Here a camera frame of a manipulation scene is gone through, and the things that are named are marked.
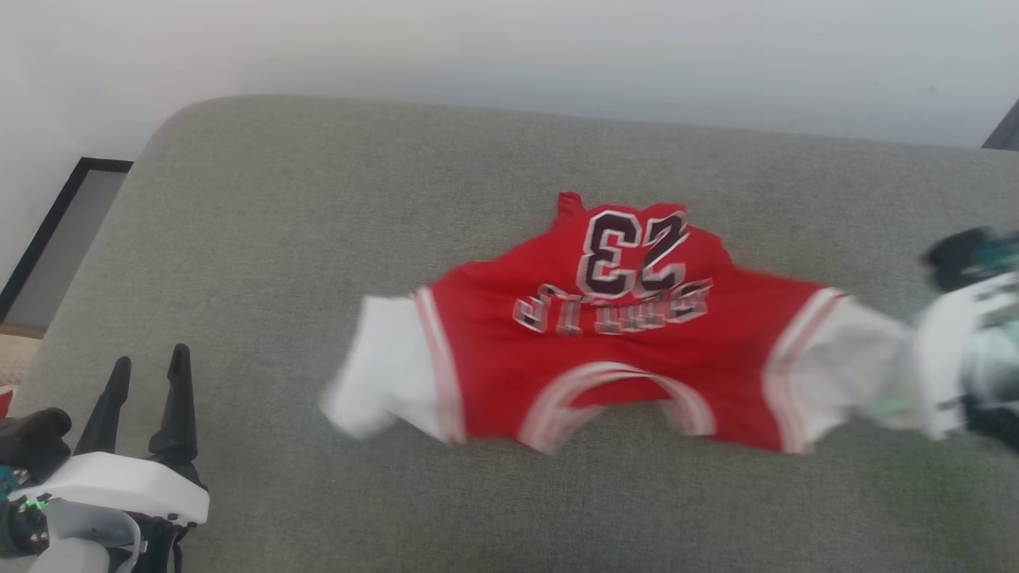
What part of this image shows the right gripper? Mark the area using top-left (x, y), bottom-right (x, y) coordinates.
top-left (959, 310), bottom-right (1019, 456)

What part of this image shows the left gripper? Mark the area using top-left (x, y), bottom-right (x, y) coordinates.
top-left (0, 344), bottom-right (201, 573)

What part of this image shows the red white basketball jersey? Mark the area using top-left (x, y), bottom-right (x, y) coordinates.
top-left (318, 191), bottom-right (928, 456)

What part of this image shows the black framed grey panel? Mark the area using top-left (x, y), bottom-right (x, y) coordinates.
top-left (0, 157), bottom-right (134, 329)

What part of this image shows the grey metal bar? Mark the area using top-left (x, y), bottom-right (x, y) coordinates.
top-left (982, 99), bottom-right (1019, 152)

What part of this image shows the grey fabric sofa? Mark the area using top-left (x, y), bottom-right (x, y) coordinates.
top-left (0, 94), bottom-right (1019, 573)

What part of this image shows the teal right camera plug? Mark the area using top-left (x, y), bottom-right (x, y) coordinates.
top-left (967, 239), bottom-right (1019, 268)

